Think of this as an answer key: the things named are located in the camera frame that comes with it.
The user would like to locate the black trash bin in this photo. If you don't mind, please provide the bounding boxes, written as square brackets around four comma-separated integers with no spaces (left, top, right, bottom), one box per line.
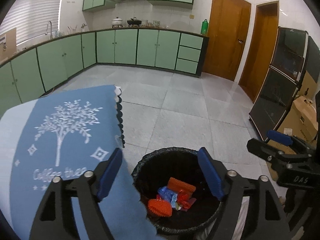
[132,147,225,235]

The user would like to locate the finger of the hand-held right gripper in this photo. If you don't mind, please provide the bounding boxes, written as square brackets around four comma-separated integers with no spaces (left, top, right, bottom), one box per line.
[266,129,317,153]
[246,138,316,173]

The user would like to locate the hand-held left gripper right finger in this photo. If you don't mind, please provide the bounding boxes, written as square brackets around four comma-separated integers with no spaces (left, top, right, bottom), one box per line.
[197,147,290,240]

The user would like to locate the brown cardboard box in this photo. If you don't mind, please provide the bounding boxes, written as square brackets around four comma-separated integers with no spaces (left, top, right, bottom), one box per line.
[267,71,320,155]

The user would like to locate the blue plastic wrapper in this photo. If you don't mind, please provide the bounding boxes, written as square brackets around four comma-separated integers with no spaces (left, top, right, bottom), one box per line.
[157,186,179,205]

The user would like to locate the brown cardboard board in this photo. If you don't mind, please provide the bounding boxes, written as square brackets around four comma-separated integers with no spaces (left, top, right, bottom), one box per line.
[0,27,17,63]

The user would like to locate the white window blind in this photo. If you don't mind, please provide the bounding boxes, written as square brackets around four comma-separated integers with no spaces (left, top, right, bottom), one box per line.
[0,0,67,53]

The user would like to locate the large orange foam net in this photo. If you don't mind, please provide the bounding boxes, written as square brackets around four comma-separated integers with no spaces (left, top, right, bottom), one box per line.
[167,177,197,195]

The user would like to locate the red snack packet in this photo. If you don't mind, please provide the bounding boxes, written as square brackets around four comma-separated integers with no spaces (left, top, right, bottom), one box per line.
[177,192,197,209]

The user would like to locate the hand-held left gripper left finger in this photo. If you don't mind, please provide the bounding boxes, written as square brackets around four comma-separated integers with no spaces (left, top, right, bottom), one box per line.
[29,147,123,240]

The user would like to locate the dark glass cabinet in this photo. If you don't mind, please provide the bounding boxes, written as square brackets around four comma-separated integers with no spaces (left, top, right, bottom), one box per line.
[249,26,320,140]

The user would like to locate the small orange foam net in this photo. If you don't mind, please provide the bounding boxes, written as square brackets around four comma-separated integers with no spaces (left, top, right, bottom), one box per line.
[147,198,173,217]

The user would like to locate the green lower cabinets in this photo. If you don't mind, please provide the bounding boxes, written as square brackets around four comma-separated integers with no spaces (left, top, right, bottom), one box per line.
[0,28,210,120]

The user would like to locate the wooden door with handle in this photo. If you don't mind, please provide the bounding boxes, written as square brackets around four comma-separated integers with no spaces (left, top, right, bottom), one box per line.
[202,0,252,82]

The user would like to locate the blue tree print tablecloth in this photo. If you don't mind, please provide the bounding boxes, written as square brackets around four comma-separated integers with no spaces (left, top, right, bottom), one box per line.
[10,85,163,240]

